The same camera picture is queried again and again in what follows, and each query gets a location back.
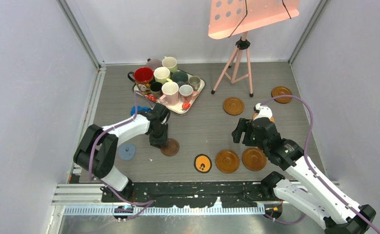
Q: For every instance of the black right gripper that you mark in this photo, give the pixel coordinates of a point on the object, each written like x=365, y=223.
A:
x=244, y=125

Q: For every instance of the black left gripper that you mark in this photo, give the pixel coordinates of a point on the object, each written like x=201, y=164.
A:
x=157, y=142

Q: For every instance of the glossy brown grooved wooden coaster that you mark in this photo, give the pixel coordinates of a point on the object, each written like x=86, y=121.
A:
x=254, y=159

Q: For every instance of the woven orange rattan coaster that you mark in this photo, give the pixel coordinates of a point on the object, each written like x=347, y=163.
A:
x=255, y=116

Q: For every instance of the dark brown wooden coaster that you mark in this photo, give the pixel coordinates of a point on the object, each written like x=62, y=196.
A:
x=171, y=148

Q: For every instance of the blue smiley foam coaster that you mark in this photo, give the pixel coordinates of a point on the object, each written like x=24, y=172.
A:
x=126, y=152

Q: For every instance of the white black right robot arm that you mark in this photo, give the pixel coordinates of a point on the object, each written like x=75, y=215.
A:
x=323, y=201

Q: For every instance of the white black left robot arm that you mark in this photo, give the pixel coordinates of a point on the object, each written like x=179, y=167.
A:
x=96, y=151

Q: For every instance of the orange black-rimmed coaster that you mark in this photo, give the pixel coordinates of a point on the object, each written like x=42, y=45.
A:
x=202, y=163

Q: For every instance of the white serving tray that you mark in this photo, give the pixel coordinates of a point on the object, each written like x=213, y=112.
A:
x=180, y=108

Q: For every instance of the blue toy car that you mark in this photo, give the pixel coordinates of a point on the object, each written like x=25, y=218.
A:
x=135, y=110

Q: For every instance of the black small mug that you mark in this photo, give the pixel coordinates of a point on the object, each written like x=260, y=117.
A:
x=156, y=89

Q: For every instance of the cream white mug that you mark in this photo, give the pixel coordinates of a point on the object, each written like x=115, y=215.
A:
x=162, y=75

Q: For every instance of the red black mug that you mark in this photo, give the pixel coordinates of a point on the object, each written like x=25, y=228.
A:
x=143, y=78

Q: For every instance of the dark teal mug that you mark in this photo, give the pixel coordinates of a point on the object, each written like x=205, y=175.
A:
x=180, y=77

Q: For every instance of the grey small mug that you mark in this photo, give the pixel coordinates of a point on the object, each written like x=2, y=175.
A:
x=194, y=82

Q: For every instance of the mauve mug at back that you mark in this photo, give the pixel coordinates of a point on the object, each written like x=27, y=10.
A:
x=153, y=63

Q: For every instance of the pale green mug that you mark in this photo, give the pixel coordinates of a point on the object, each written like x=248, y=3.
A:
x=170, y=63

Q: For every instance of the pink music stand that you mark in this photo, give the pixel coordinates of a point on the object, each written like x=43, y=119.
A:
x=238, y=17

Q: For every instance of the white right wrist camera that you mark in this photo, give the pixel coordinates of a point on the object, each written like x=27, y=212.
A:
x=263, y=110

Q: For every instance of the pink handled floral mug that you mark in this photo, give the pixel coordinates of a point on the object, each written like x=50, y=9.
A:
x=187, y=93

